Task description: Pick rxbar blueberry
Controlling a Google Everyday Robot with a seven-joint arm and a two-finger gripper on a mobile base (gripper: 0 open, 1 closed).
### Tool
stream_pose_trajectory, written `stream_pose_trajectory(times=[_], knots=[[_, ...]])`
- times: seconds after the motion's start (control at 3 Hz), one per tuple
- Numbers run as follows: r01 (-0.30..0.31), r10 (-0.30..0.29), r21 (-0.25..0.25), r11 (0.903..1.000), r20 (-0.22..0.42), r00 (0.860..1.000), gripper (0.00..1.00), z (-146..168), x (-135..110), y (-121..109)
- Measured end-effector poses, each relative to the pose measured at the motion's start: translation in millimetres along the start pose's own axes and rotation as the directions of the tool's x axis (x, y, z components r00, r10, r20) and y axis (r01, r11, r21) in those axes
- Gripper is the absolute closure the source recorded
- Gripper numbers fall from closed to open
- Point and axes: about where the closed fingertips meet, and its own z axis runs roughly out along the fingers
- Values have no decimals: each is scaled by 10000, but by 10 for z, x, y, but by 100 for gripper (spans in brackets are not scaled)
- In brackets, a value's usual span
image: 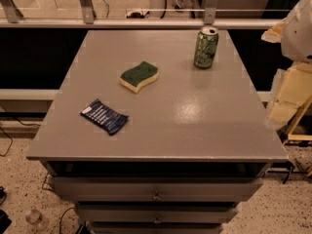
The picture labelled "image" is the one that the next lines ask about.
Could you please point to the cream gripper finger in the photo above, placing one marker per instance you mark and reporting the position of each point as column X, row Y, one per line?
column 290, row 89
column 274, row 33

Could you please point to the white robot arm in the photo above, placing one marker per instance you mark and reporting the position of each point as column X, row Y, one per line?
column 296, row 43

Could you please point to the dark blue rxbar wrapper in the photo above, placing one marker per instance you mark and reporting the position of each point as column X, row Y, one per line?
column 104, row 117

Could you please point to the yellow wooden stand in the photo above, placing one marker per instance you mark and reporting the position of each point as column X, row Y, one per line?
column 289, row 133

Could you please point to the green soda can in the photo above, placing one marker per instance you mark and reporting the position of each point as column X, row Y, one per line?
column 206, row 45

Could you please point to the green and yellow sponge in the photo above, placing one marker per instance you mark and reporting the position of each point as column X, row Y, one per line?
column 140, row 76

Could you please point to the grey drawer cabinet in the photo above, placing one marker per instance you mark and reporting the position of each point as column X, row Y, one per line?
column 194, row 147

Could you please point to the clear plastic water bottle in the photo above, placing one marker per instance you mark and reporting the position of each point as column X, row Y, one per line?
column 36, row 219

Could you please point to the metal railing frame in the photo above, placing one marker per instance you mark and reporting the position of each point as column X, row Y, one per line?
column 100, row 14

